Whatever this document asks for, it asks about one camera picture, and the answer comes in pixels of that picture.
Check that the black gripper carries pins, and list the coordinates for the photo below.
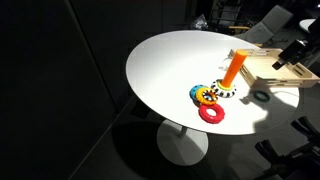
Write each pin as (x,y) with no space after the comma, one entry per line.
(296,50)

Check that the orange stand with striped base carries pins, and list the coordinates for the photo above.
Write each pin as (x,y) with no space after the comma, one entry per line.
(233,68)

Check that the wooden tray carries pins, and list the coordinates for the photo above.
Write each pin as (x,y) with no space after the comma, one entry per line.
(266,71)

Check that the grey chair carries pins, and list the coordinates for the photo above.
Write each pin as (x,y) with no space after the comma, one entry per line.
(273,23)

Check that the small white round table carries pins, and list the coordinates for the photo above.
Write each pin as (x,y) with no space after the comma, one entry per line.
(305,24)

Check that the black camera stand equipment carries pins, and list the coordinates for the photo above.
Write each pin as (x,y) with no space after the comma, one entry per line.
(300,160)

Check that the white table pedestal base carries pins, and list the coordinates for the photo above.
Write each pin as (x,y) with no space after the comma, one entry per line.
(180,146)

